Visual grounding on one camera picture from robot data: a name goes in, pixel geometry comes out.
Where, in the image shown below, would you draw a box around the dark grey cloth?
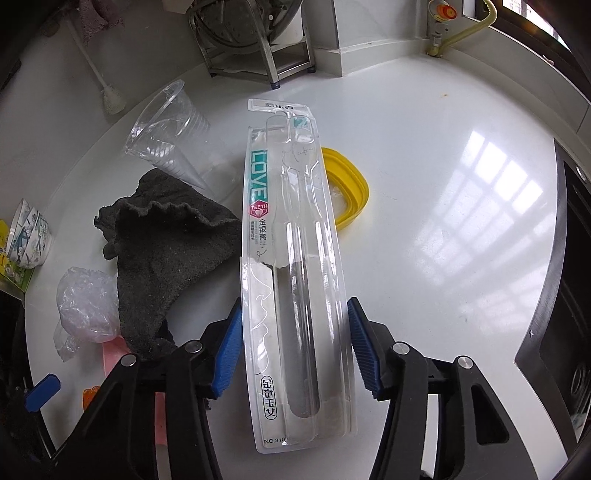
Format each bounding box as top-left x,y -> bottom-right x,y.
93,168 -> 243,363

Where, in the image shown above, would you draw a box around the hanging mauve cloth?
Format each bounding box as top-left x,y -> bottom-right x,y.
76,0 -> 123,40

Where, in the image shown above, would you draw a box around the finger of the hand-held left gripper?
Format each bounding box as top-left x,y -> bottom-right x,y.
25,375 -> 62,412

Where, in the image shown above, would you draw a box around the crumpled clear plastic bag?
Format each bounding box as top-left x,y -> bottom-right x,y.
53,267 -> 123,361

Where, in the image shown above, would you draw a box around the yellow green package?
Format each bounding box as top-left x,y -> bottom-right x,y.
0,219 -> 35,294

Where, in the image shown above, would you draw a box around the floral ceramic bowl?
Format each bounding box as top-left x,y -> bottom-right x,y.
18,210 -> 51,269
7,198 -> 34,254

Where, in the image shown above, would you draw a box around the white dish brush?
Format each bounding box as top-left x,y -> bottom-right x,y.
65,18 -> 126,115

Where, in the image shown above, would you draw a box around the window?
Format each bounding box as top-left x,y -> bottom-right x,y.
501,0 -> 573,47

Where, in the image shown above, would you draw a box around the steel rack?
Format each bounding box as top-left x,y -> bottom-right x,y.
187,0 -> 317,88

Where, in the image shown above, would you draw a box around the gas valve with orange knob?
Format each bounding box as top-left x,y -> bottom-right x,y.
427,0 -> 458,56

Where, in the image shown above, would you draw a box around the dark sink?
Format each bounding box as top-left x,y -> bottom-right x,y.
515,141 -> 591,457

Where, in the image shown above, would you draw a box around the perforated steel steamer plate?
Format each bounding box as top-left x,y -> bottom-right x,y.
191,0 -> 274,51

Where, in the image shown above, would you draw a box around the clear plastic cup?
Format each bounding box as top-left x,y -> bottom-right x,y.
124,79 -> 218,192

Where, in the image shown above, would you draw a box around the pink sheet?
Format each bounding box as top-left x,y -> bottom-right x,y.
102,335 -> 169,446

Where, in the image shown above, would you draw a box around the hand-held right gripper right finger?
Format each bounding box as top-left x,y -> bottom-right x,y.
346,298 -> 539,480

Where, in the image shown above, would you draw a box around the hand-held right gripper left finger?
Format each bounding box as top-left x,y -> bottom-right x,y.
48,300 -> 245,480

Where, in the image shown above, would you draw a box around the yellow gas hose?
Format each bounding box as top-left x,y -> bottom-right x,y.
431,0 -> 497,56

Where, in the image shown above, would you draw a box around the clear toothbrush blister pack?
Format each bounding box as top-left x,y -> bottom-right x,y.
239,98 -> 358,455

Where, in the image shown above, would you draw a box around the yellow plastic lid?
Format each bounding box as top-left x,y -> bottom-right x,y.
321,147 -> 370,230

